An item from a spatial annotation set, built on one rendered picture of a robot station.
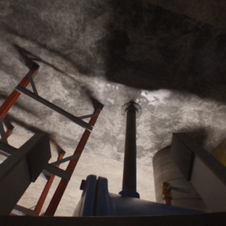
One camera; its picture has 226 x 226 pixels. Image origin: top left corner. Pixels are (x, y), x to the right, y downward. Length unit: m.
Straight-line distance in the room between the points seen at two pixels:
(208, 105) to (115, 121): 0.61
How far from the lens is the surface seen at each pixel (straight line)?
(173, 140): 0.17
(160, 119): 1.14
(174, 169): 1.23
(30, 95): 0.92
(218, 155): 1.43
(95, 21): 0.88
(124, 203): 0.49
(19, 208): 1.12
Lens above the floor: 0.85
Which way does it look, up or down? 51 degrees down
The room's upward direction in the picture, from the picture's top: 171 degrees counter-clockwise
